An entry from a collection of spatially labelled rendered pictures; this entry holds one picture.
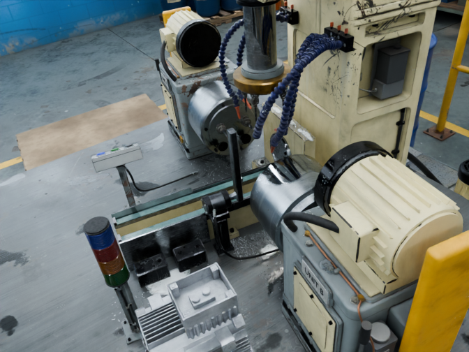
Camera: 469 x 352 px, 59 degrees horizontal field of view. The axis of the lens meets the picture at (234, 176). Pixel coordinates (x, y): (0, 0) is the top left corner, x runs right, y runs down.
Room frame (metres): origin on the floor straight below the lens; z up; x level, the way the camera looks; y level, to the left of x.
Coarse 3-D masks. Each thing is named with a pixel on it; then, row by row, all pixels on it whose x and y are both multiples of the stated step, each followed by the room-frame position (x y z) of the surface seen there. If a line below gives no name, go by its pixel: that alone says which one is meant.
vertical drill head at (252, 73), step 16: (256, 16) 1.14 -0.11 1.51; (272, 16) 1.15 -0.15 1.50; (256, 32) 1.14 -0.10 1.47; (272, 32) 1.15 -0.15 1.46; (256, 48) 1.14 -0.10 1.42; (272, 48) 1.15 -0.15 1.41; (256, 64) 1.14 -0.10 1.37; (272, 64) 1.15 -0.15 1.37; (240, 80) 1.13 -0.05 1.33; (256, 80) 1.12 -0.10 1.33; (272, 80) 1.11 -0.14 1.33; (256, 96) 1.12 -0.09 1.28; (256, 112) 1.13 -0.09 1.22
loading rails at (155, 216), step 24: (264, 168) 1.25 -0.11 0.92; (192, 192) 1.15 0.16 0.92; (216, 192) 1.15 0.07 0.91; (120, 216) 1.07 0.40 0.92; (144, 216) 1.06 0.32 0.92; (168, 216) 1.09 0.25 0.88; (192, 216) 1.03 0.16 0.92; (240, 216) 1.07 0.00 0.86; (120, 240) 0.94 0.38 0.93; (144, 240) 0.95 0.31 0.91; (168, 240) 0.97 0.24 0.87; (192, 240) 1.00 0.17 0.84
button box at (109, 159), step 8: (136, 144) 1.29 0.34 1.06; (112, 152) 1.23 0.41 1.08; (120, 152) 1.23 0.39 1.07; (128, 152) 1.24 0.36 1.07; (136, 152) 1.24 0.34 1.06; (96, 160) 1.20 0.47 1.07; (104, 160) 1.21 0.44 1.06; (112, 160) 1.21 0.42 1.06; (120, 160) 1.22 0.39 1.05; (128, 160) 1.22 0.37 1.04; (136, 160) 1.23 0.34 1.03; (96, 168) 1.19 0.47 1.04; (104, 168) 1.19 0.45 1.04
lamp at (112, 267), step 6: (120, 252) 0.71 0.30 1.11; (114, 258) 0.69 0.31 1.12; (120, 258) 0.70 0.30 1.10; (102, 264) 0.68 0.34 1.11; (108, 264) 0.68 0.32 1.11; (114, 264) 0.68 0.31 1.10; (120, 264) 0.69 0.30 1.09; (102, 270) 0.68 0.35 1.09; (108, 270) 0.68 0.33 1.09; (114, 270) 0.68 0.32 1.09
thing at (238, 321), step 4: (140, 308) 0.56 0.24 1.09; (136, 312) 0.55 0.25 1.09; (140, 312) 0.55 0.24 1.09; (144, 312) 0.55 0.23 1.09; (232, 316) 0.52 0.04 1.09; (236, 316) 0.51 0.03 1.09; (240, 316) 0.51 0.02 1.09; (232, 320) 0.51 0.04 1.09; (236, 320) 0.51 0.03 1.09; (240, 320) 0.51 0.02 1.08; (236, 324) 0.50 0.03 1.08; (240, 324) 0.50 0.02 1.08; (244, 324) 0.50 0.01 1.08; (236, 328) 0.50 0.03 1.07
